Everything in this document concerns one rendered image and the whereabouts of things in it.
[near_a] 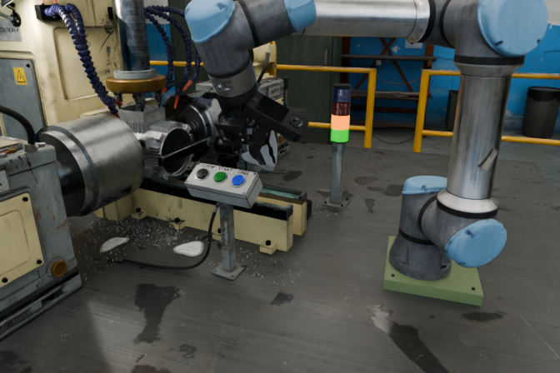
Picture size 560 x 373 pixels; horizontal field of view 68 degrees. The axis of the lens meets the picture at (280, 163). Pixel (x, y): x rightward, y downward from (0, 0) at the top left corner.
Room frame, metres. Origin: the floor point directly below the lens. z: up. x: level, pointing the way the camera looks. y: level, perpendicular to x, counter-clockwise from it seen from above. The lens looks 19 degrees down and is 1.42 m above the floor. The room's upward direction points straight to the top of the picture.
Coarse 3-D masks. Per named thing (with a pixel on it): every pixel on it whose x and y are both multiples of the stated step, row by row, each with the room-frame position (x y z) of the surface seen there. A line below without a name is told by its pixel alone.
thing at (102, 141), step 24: (72, 120) 1.06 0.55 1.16; (96, 120) 1.08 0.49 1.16; (120, 120) 1.12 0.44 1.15; (48, 144) 0.97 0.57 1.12; (72, 144) 0.96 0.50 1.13; (96, 144) 0.99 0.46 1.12; (120, 144) 1.04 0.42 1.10; (72, 168) 0.94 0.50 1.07; (96, 168) 0.95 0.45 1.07; (120, 168) 1.01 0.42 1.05; (144, 168) 1.09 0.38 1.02; (72, 192) 0.95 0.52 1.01; (96, 192) 0.95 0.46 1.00; (120, 192) 1.03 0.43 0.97
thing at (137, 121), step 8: (136, 104) 1.37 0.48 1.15; (120, 112) 1.29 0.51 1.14; (128, 112) 1.27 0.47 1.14; (136, 112) 1.26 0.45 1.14; (144, 112) 1.25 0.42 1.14; (152, 112) 1.28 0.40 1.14; (160, 112) 1.31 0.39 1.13; (128, 120) 1.27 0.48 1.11; (136, 120) 1.26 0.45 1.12; (144, 120) 1.25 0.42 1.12; (152, 120) 1.28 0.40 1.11; (136, 128) 1.26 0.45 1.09; (144, 128) 1.25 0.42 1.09
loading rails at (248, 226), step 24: (144, 192) 1.23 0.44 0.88; (168, 192) 1.19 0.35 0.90; (264, 192) 1.15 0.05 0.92; (288, 192) 1.15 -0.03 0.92; (144, 216) 1.22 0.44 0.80; (168, 216) 1.19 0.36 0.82; (192, 216) 1.15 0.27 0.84; (216, 216) 1.11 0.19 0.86; (240, 216) 1.07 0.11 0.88; (264, 216) 1.04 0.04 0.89; (288, 216) 1.02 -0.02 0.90; (264, 240) 1.04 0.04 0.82; (288, 240) 1.02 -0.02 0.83
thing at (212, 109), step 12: (192, 96) 1.45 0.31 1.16; (204, 96) 1.48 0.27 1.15; (168, 108) 1.47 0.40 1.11; (180, 108) 1.45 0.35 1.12; (192, 108) 1.42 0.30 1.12; (204, 108) 1.41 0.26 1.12; (216, 108) 1.46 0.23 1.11; (168, 120) 1.44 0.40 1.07; (180, 120) 1.45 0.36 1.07; (192, 120) 1.42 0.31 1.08; (204, 120) 1.41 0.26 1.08; (216, 120) 1.42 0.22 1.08; (192, 132) 1.43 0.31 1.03; (204, 132) 1.40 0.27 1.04; (216, 132) 1.41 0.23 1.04; (204, 156) 1.41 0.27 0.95
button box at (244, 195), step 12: (216, 168) 0.93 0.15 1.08; (228, 168) 0.92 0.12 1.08; (192, 180) 0.91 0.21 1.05; (204, 180) 0.90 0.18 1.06; (228, 180) 0.89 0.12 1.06; (252, 180) 0.87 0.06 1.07; (192, 192) 0.92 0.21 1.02; (204, 192) 0.90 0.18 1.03; (216, 192) 0.87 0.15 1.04; (228, 192) 0.85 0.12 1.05; (240, 192) 0.85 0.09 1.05; (252, 192) 0.87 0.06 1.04; (240, 204) 0.86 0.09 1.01; (252, 204) 0.86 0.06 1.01
